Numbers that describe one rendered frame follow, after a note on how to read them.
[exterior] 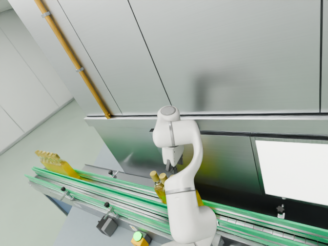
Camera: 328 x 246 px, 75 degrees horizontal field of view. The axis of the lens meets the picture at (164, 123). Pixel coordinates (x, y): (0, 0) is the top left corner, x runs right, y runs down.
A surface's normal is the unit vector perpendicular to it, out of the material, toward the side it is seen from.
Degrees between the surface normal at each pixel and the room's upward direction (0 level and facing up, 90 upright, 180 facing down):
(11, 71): 90
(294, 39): 90
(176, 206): 38
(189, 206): 52
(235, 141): 90
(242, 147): 90
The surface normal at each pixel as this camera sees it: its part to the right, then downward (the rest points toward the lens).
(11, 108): 0.81, 0.01
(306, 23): -0.47, 0.62
